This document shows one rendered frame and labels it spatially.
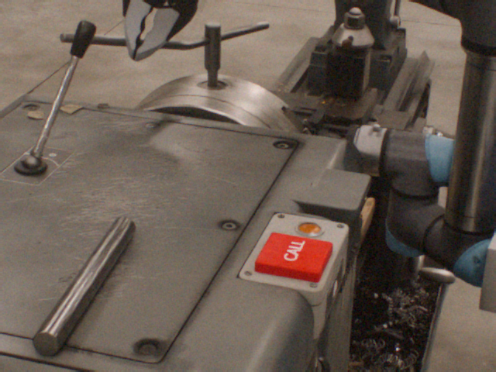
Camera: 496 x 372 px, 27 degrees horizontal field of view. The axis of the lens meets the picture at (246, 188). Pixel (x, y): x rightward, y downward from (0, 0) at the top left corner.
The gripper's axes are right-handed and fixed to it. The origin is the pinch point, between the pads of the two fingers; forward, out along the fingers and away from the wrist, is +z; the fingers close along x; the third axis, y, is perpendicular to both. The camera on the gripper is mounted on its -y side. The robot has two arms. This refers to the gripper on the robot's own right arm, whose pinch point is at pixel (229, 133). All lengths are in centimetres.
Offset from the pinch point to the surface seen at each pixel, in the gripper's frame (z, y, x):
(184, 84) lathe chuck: 0.3, -19.6, 15.0
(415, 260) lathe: -28, 33, -35
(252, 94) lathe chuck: -9.0, -18.7, 14.6
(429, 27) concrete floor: 20, 424, -108
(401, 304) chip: -25, 44, -52
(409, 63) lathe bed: -12, 115, -24
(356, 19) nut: -11.1, 40.3, 8.7
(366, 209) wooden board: -20.3, 16.6, -17.7
